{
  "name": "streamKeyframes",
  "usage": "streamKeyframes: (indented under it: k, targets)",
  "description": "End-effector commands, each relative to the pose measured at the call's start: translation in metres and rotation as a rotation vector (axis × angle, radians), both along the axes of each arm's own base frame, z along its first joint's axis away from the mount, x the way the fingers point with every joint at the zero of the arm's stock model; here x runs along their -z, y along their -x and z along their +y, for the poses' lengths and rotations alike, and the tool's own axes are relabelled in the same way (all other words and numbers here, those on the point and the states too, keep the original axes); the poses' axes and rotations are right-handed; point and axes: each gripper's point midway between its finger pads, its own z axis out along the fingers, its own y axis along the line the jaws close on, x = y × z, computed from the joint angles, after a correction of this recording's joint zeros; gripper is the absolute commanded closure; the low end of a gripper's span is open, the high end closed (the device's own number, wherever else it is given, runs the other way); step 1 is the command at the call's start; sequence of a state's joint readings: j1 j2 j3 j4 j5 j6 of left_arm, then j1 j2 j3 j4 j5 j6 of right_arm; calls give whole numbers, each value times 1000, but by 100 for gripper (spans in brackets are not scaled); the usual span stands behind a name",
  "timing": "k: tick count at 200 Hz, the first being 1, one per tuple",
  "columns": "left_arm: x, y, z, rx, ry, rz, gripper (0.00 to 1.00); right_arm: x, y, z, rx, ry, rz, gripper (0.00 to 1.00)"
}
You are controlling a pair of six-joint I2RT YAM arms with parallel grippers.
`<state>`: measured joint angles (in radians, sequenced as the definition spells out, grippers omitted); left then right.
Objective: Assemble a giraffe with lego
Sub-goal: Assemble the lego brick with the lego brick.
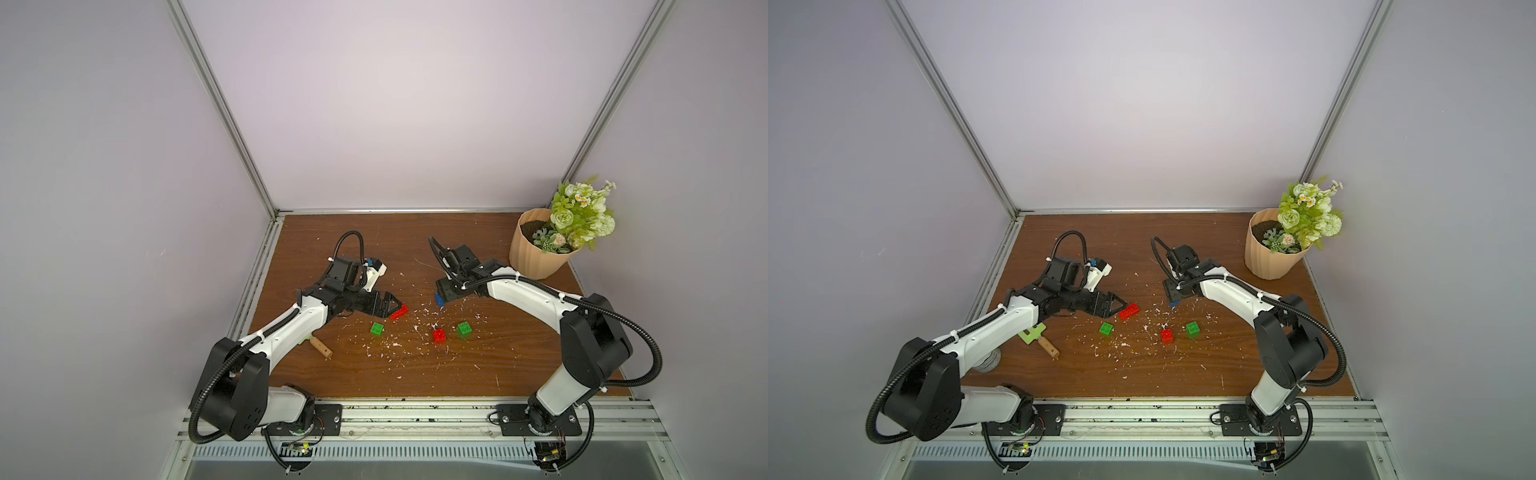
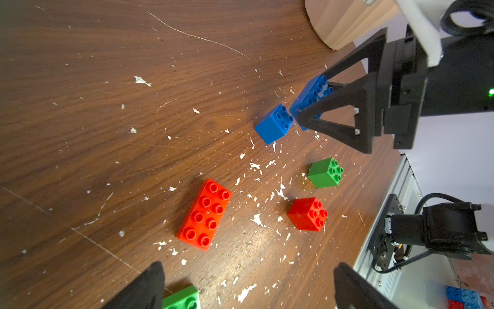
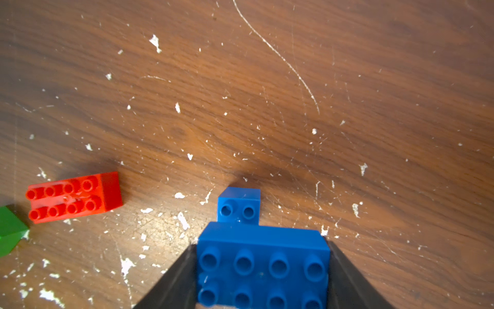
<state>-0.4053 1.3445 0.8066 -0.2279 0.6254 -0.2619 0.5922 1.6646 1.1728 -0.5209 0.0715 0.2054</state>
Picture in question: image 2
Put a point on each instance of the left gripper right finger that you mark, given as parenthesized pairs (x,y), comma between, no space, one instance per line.
(353,291)

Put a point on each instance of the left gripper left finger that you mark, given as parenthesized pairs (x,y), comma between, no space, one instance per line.
(146,291)

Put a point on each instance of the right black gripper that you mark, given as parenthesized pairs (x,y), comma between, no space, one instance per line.
(347,115)

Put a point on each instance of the red long lego brick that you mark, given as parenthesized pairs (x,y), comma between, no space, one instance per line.
(204,217)

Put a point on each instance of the green small lego brick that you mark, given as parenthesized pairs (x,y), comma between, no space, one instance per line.
(326,173)
(188,298)

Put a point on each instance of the red small lego brick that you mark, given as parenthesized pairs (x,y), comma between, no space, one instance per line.
(308,214)

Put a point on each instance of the blue small lego brick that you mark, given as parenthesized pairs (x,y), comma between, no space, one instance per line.
(275,125)

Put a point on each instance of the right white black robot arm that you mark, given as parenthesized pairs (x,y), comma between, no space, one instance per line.
(443,66)

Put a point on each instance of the lego bricks outside table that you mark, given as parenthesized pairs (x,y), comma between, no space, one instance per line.
(460,298)

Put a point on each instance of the beige ribbed flower pot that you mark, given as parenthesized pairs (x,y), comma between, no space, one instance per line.
(339,22)

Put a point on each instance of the aluminium front rail frame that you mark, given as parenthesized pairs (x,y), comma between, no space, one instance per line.
(418,285)

